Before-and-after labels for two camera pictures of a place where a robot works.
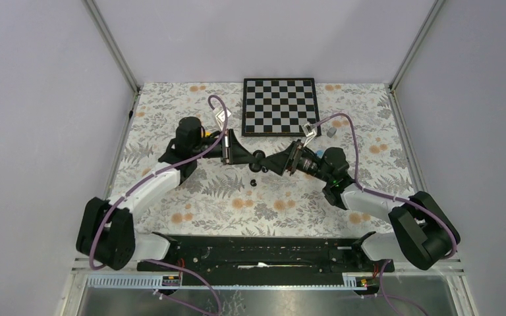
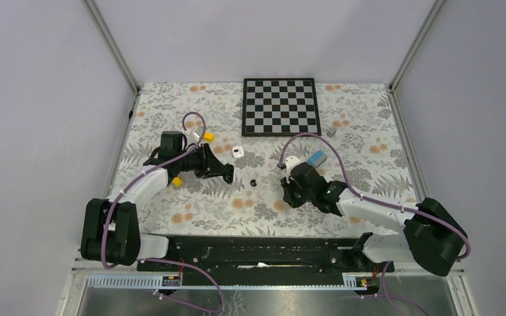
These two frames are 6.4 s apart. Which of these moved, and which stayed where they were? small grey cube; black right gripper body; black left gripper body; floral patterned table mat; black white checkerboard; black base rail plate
Moved: black left gripper body; black right gripper body
Stayed: small grey cube; floral patterned table mat; black base rail plate; black white checkerboard
